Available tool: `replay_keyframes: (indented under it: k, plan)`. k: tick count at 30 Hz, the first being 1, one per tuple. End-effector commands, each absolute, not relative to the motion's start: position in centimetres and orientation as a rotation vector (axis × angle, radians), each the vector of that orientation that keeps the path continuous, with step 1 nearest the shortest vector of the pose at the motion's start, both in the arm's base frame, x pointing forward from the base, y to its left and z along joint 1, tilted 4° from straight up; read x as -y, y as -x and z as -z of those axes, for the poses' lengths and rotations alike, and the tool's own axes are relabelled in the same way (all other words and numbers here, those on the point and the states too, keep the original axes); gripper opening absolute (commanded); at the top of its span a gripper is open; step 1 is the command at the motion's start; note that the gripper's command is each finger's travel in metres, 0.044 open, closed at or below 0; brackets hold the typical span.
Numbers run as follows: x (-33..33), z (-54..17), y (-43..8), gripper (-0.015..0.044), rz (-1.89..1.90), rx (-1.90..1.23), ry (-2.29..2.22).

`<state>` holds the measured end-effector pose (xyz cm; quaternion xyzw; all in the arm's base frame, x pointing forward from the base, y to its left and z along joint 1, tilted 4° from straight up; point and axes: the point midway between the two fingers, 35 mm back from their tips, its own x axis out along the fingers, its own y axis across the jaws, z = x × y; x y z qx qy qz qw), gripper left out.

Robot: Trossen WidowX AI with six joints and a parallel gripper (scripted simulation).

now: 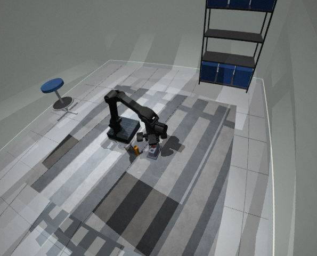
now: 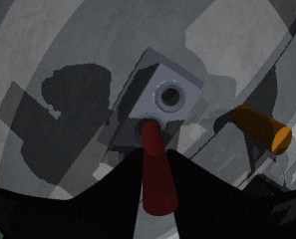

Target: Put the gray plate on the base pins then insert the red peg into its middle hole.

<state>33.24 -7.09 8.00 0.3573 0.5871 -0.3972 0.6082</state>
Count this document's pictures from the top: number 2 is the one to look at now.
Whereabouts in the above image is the brown cylinder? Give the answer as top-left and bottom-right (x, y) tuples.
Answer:
(231, 104), (292, 155)

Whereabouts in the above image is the dark red peg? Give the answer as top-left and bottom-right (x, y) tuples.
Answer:
(143, 122), (179, 216)

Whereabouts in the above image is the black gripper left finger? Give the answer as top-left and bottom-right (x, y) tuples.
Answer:
(0, 147), (144, 239)

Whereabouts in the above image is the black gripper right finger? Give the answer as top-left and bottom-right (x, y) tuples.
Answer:
(166, 148), (296, 239)

